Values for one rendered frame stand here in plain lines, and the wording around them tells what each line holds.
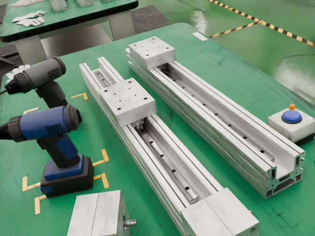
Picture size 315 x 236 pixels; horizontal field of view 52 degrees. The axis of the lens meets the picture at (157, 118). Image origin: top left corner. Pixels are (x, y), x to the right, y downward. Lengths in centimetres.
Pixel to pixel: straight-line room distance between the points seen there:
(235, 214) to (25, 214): 49
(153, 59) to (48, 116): 48
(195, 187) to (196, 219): 13
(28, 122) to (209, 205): 40
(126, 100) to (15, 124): 28
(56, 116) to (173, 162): 28
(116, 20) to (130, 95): 151
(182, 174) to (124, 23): 176
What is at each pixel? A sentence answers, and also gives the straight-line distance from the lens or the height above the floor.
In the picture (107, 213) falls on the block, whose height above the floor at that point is 87.
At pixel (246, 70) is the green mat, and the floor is 78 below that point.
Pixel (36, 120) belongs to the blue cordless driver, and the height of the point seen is 99.
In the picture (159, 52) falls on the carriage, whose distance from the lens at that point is 109.
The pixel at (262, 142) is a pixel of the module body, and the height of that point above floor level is 83.
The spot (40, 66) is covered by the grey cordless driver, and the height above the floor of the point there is 100.
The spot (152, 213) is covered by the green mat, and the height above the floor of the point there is 78.
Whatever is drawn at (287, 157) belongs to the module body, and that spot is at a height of 85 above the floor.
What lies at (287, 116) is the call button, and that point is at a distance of 82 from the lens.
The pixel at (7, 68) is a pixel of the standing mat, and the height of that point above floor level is 1.
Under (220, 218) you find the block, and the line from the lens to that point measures 58.
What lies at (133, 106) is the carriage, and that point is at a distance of 82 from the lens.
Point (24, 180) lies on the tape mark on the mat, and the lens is 93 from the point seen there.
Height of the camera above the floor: 134
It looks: 35 degrees down
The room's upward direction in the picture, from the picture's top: 12 degrees counter-clockwise
